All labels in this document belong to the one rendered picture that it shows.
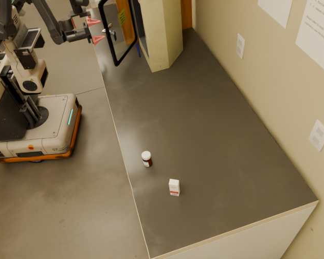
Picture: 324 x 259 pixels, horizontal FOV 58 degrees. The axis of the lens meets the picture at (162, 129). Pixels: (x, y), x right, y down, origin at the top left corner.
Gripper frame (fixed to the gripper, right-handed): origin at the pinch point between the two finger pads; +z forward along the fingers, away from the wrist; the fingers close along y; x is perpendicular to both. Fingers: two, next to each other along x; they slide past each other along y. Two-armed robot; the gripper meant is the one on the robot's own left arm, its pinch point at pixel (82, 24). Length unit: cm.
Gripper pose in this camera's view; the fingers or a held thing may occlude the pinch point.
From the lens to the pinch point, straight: 208.6
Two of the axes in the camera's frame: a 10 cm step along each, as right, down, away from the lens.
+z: 1.1, 6.4, 7.6
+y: 9.5, -2.9, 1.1
